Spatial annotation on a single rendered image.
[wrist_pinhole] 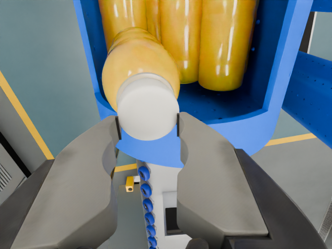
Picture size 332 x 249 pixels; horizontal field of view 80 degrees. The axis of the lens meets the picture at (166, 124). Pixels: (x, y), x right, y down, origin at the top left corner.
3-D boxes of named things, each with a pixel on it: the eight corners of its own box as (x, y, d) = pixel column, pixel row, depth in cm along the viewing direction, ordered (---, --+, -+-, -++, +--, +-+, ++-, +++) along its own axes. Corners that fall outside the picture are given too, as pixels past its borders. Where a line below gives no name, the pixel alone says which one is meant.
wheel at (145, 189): (147, 201, 63) (152, 197, 64) (146, 191, 61) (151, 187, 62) (140, 192, 66) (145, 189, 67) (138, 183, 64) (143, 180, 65)
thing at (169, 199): (162, 196, 71) (164, 240, 58) (162, 188, 69) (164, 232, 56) (190, 194, 72) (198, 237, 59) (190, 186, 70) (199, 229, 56)
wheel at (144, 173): (145, 184, 59) (151, 181, 60) (145, 173, 57) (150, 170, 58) (137, 176, 62) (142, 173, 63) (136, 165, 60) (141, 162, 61)
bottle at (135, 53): (168, 47, 30) (218, 95, 14) (140, 84, 32) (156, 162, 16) (128, 13, 27) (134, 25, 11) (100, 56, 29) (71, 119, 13)
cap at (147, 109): (186, 99, 14) (193, 111, 12) (152, 138, 15) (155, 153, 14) (141, 65, 12) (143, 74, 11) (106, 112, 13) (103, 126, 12)
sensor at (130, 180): (128, 181, 71) (126, 192, 67) (127, 175, 69) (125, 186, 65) (149, 180, 71) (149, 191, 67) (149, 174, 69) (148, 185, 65)
